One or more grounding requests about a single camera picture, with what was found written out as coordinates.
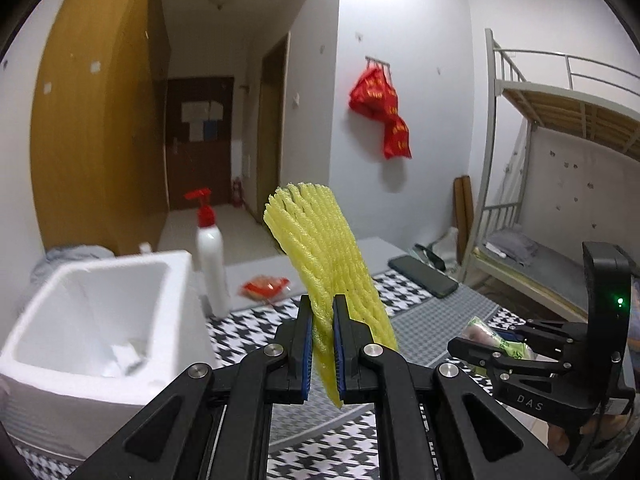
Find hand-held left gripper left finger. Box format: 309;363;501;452
65;294;315;480

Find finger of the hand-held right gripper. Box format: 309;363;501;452
500;322;586;356
447;336;566;376

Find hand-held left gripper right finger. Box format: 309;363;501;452
332;294;576;480

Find green snack packet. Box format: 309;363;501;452
460;315;533;361

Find yellow foam net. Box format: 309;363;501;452
263;183;400;409

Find white foam box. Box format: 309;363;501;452
0;249;217;408

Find person's right hand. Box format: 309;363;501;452
546;421;571;461

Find grey mattress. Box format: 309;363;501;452
480;230;596;311

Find houndstooth tablecloth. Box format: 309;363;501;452
0;269;566;480

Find red snack packet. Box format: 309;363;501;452
241;276;291;301

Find black smartphone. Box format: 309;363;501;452
388;255;460;298

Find grey folded cloth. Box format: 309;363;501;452
487;230;538;267

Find clear plastic bag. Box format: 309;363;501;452
410;227;460;273

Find white pump bottle red cap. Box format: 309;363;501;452
184;188;231;317

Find wooden boards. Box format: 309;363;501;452
454;176;476;261

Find dark brown door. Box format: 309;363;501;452
166;76;236;211

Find wooden side door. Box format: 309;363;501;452
257;32;291;206

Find small red plastic bag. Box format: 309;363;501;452
382;112;412;160

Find blue paper notice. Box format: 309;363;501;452
189;120;221;141

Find grey cloth bundle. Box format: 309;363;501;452
30;245;113;291

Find large red plastic bag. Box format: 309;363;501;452
349;67;399;121

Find wooden wardrobe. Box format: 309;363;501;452
30;0;173;256

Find metal bunk bed frame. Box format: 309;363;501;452
460;29;640;326

